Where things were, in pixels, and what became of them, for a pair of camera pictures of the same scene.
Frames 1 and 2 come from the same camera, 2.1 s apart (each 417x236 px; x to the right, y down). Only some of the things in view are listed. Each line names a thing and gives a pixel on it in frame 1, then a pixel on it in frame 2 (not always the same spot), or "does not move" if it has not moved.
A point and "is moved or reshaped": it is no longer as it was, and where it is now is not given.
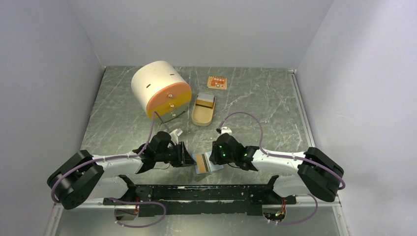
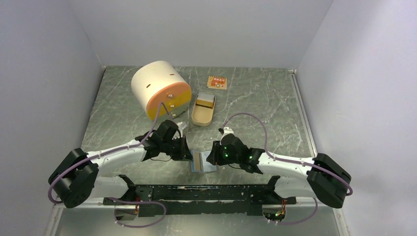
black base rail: (197, 200) does not move
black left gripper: (186, 158) → (184, 153)
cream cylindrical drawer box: (159, 87) does not move
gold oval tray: (203, 111) does not move
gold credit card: (202, 165) is moved or reshaped
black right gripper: (215, 157) does not move
